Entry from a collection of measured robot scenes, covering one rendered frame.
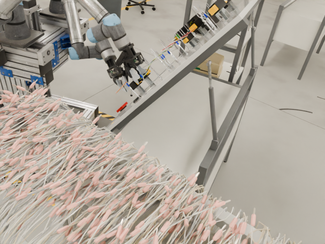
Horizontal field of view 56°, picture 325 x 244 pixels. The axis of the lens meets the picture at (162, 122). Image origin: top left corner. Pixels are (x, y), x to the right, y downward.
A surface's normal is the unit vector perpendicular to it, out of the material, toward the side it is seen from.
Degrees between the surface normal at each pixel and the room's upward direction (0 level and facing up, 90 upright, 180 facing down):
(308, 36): 90
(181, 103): 0
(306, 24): 90
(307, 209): 0
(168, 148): 0
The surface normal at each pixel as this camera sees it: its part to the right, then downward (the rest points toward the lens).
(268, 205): 0.10, -0.77
